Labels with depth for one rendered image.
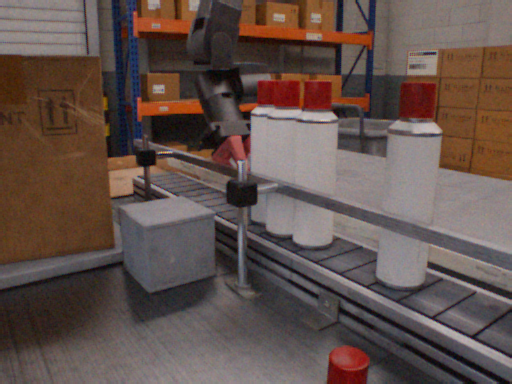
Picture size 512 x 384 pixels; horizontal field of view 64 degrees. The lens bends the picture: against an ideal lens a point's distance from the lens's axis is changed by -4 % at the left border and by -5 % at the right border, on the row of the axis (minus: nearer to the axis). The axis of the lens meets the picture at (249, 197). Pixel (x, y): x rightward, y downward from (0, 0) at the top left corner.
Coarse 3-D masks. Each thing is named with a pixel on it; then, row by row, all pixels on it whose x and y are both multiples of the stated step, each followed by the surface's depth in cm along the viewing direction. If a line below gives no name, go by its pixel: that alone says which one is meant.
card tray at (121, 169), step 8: (112, 160) 123; (120, 160) 124; (128, 160) 125; (160, 160) 125; (112, 168) 123; (120, 168) 125; (128, 168) 126; (136, 168) 126; (152, 168) 126; (160, 168) 125; (168, 168) 121; (176, 168) 117; (112, 176) 115; (120, 176) 115; (128, 176) 115; (136, 176) 115; (192, 176) 109; (112, 184) 106; (120, 184) 106; (128, 184) 106; (112, 192) 99; (120, 192) 99; (128, 192) 99
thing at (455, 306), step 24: (192, 192) 80; (216, 192) 80; (288, 240) 56; (336, 240) 56; (336, 264) 49; (360, 264) 49; (384, 288) 43; (432, 288) 43; (456, 288) 43; (432, 312) 38; (456, 312) 38; (480, 312) 38; (504, 312) 38; (480, 336) 34; (504, 336) 34
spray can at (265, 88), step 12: (264, 84) 57; (264, 96) 58; (264, 108) 58; (252, 120) 59; (264, 120) 58; (252, 132) 59; (264, 132) 58; (252, 144) 60; (264, 144) 58; (252, 156) 60; (264, 156) 59; (252, 168) 61; (264, 168) 59; (264, 204) 61; (252, 216) 63; (264, 216) 61
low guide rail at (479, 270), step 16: (176, 160) 94; (208, 176) 83; (224, 176) 78; (336, 224) 56; (352, 224) 54; (368, 224) 52; (432, 256) 45; (448, 256) 43; (464, 256) 42; (464, 272) 42; (480, 272) 41; (496, 272) 39
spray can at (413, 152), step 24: (408, 96) 39; (432, 96) 38; (408, 120) 39; (408, 144) 39; (432, 144) 38; (408, 168) 39; (432, 168) 39; (384, 192) 42; (408, 192) 40; (432, 192) 40; (408, 216) 40; (432, 216) 41; (384, 240) 42; (408, 240) 41; (384, 264) 43; (408, 264) 41; (408, 288) 42
